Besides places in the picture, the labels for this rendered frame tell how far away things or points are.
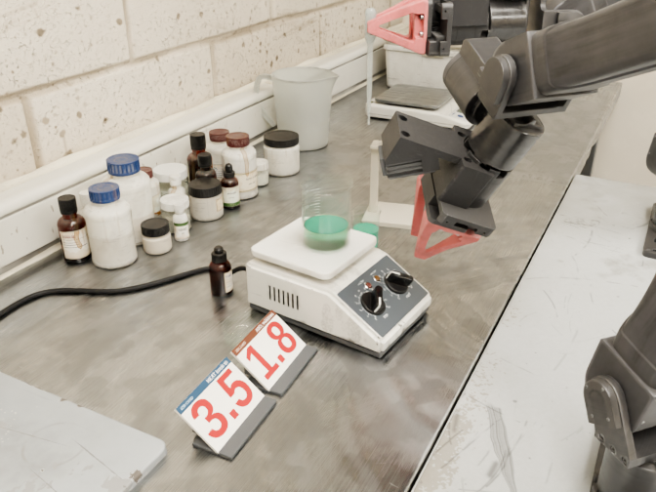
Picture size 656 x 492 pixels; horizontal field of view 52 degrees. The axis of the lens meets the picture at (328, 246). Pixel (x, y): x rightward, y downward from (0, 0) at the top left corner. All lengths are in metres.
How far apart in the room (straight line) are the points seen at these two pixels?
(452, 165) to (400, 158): 0.06
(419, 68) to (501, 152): 1.19
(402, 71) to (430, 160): 1.21
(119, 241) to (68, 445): 0.37
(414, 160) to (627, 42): 0.24
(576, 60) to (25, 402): 0.62
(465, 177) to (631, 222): 0.56
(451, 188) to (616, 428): 0.27
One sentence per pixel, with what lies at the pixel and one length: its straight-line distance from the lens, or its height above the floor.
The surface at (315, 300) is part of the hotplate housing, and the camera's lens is 0.79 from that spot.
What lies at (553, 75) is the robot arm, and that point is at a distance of 0.60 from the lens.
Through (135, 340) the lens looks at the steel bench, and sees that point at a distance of 0.85.
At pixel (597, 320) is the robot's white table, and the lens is 0.92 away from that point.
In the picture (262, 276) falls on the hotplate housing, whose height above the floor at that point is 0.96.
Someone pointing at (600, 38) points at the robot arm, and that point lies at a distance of 0.56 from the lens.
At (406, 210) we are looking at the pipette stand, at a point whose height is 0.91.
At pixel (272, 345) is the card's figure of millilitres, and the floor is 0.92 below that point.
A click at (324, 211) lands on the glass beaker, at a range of 0.79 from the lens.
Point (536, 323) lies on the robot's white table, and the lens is 0.88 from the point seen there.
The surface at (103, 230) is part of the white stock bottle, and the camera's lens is 0.98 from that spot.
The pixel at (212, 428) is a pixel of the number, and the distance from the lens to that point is 0.68.
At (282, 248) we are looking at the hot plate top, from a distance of 0.83.
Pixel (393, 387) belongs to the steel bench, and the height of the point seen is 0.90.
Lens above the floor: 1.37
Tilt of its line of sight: 28 degrees down
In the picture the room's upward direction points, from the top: straight up
